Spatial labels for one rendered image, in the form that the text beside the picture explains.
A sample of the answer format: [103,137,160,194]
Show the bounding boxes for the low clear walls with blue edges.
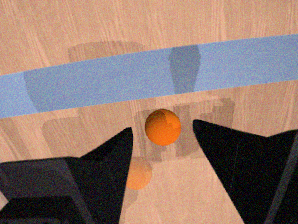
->
[0,158,8,210]

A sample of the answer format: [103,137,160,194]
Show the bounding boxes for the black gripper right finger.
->
[193,119,298,224]

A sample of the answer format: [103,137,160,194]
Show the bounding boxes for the blue flat bar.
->
[0,33,298,119]

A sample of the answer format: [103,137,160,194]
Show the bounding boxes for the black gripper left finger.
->
[0,127,133,224]

